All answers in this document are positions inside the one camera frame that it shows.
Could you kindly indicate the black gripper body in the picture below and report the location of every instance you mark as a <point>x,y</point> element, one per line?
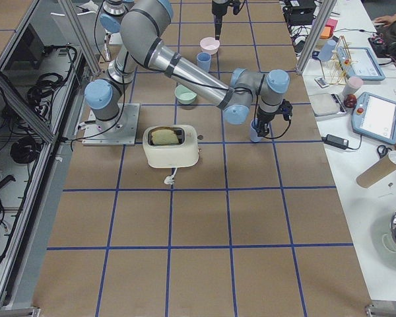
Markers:
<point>219,10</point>
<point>263,117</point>

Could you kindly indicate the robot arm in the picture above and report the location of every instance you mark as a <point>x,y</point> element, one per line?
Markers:
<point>141,29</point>
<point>112,13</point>

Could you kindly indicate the pink bowl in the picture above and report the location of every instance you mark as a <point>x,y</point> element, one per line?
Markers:
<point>209,45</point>

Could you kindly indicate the digital scale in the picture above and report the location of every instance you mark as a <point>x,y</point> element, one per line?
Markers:
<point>327,106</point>

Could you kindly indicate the mint green bowl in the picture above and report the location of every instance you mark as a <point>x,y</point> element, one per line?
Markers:
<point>184,95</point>

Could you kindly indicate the black power adapter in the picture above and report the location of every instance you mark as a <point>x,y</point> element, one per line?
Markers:
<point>335,141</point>

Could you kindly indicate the cream white toaster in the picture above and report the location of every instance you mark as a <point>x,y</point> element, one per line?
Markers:
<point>184,154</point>

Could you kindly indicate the red apple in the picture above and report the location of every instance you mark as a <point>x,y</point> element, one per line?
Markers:
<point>350,101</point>

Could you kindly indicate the light blue cup on rack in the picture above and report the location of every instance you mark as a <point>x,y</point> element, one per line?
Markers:
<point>326,52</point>

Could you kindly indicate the pink cup on desk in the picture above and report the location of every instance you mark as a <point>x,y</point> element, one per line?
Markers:
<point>352,85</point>

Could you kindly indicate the toast slice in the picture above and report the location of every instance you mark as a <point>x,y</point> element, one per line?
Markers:
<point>164,136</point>

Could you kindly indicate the teach pendant near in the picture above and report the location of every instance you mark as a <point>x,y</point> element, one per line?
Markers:
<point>375,117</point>

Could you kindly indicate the teach pendant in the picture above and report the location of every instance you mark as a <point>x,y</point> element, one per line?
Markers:
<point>359,62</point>
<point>375,117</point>

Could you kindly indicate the teach pendant far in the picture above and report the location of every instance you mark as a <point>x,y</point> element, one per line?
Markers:
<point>359,62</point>

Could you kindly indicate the cardboard tube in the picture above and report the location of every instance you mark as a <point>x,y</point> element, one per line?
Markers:
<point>378,171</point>

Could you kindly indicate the gold wire rack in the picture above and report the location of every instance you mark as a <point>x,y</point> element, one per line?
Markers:
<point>337,70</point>

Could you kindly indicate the aluminium frame post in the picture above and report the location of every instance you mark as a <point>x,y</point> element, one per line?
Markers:
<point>324,12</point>

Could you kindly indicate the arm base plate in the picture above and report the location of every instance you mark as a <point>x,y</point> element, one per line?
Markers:
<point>120,131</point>

